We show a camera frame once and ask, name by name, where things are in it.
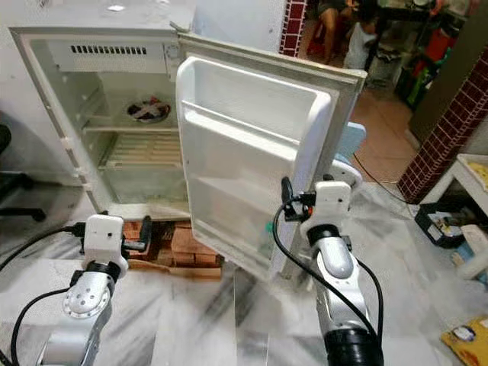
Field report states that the clear bottle with teal cap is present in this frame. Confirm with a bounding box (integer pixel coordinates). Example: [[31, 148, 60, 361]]
[[255, 220, 278, 258]]

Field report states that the white fridge door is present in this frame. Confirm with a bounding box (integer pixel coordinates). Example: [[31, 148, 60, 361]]
[[175, 34, 367, 281]]

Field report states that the white ribbed fridge shelf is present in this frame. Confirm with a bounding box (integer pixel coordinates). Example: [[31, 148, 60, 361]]
[[84, 126, 184, 170]]

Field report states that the white single door fridge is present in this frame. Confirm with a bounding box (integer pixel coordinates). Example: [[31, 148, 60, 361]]
[[9, 27, 188, 223]]

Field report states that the clear crisper drawer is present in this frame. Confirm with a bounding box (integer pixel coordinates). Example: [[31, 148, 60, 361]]
[[95, 164, 188, 205]]

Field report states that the light blue plastic panel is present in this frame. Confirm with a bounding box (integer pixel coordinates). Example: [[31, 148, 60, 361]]
[[339, 122, 367, 165]]

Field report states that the metal bowl with food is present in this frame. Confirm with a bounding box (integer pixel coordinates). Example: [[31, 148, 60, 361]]
[[126, 98, 172, 124]]

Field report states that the black office chair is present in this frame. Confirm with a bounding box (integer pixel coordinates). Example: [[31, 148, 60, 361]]
[[0, 126, 47, 223]]

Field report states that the black crate with items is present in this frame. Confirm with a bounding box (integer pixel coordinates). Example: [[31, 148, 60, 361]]
[[416, 202, 470, 249]]

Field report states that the standing child in light top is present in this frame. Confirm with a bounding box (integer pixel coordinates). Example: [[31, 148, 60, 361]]
[[343, 0, 382, 73]]

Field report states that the red tiled pillar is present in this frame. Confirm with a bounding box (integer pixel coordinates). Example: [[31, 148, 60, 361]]
[[282, 0, 310, 58], [396, 53, 488, 205]]

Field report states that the green bottle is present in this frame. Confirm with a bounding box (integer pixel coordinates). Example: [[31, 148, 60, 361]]
[[408, 69, 428, 108]]

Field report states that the white plastic stool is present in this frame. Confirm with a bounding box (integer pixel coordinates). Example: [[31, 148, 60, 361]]
[[423, 152, 488, 279]]

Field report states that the white freezer compartment panel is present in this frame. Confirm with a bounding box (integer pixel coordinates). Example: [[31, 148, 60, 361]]
[[46, 40, 184, 75]]

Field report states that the seated adult in dark clothes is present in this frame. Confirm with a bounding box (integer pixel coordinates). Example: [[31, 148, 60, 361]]
[[313, 0, 352, 66]]

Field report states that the red plastic container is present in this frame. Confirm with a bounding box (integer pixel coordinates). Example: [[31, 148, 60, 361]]
[[423, 27, 452, 62]]

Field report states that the yellow printed packet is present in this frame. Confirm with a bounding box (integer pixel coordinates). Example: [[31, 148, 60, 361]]
[[441, 316, 488, 366]]

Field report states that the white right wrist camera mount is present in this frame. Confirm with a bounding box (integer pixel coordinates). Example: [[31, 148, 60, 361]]
[[301, 181, 352, 239]]

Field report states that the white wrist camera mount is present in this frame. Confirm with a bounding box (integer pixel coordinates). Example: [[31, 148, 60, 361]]
[[301, 181, 352, 239], [82, 215, 125, 271]]

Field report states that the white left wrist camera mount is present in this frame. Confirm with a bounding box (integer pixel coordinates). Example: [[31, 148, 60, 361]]
[[82, 215, 125, 271]]

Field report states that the long black right arm cable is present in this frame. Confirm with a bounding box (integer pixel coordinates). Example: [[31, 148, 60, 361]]
[[273, 200, 382, 336]]

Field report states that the long black arm cable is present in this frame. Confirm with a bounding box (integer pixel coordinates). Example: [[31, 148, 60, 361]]
[[273, 200, 382, 336], [0, 223, 85, 274]]

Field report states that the long black left arm cable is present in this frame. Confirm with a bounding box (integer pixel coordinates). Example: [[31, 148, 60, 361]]
[[0, 223, 85, 274]]

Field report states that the short black right arm cable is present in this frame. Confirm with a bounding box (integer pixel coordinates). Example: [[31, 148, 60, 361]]
[[355, 259, 384, 336]]

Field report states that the short black arm cable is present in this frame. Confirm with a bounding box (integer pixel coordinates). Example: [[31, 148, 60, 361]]
[[355, 259, 384, 336], [11, 286, 81, 366]]

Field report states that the short black left arm cable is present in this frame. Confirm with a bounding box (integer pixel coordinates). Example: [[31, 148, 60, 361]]
[[11, 286, 81, 366]]

